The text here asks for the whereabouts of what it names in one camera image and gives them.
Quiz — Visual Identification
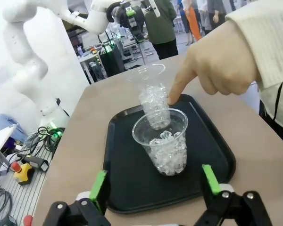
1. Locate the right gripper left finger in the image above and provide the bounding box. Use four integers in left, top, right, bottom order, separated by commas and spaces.
45, 169, 109, 226

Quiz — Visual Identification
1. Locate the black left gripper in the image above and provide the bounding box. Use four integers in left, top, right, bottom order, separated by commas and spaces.
112, 5, 145, 43

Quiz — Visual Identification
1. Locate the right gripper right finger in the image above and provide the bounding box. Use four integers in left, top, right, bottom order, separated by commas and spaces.
195, 164, 274, 226

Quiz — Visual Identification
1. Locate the person's right forearm cream sleeve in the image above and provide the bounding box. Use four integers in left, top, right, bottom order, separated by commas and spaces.
225, 0, 283, 89

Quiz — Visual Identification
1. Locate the clear plastic cup with ice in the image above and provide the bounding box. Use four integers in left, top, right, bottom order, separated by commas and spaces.
126, 63, 173, 130
132, 108, 188, 176

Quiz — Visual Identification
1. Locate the person's right hand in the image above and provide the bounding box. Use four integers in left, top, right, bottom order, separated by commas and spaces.
167, 17, 260, 106

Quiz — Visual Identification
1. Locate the person in dark green jacket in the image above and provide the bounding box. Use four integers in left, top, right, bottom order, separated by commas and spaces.
143, 0, 179, 61

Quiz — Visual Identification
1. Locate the black plastic serving tray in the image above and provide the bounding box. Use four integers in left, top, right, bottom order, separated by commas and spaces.
103, 94, 237, 214

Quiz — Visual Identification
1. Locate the black control cabinet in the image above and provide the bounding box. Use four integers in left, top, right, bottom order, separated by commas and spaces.
100, 40, 123, 78

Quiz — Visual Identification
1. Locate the person with orange garment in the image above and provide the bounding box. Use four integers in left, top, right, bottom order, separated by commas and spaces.
181, 0, 201, 46

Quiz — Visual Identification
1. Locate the black handheld box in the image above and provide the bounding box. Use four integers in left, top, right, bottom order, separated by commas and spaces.
16, 153, 49, 171

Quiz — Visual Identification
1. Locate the yellow emergency stop button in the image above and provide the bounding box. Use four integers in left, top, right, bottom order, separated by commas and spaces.
11, 162, 33, 186

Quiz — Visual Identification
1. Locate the person in grey clothes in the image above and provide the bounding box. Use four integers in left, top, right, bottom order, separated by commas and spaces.
200, 0, 227, 37

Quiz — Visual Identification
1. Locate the person in cream shirt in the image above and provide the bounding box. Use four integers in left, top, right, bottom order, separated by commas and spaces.
258, 79, 283, 142

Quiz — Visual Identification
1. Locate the white board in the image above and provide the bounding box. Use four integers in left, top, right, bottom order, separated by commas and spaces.
0, 124, 17, 170

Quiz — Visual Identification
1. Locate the blue cloth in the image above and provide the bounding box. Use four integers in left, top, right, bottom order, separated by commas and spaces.
0, 114, 28, 149

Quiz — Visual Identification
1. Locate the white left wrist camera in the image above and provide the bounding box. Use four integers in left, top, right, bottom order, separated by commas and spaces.
148, 0, 161, 18

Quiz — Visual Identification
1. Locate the black cable bundle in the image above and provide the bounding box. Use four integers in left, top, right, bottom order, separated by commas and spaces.
25, 126, 62, 156

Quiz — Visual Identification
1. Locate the grey coiled cable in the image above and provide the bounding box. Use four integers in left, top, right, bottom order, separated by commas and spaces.
0, 187, 13, 222

